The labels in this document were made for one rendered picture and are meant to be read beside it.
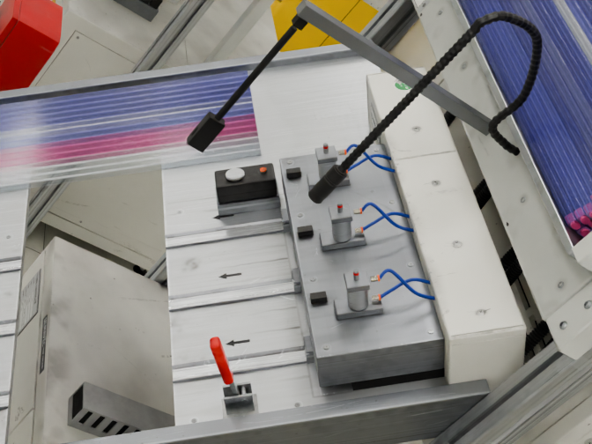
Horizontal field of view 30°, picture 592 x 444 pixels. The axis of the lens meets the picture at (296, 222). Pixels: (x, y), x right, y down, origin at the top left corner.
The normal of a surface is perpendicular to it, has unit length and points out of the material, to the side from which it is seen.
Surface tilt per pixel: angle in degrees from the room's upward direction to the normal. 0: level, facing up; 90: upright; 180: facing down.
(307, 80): 43
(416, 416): 90
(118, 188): 90
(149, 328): 0
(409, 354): 90
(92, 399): 0
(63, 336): 0
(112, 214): 90
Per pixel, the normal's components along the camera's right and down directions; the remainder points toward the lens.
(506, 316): -0.08, -0.75
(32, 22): 0.62, -0.65
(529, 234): -0.78, -0.40
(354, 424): 0.12, 0.65
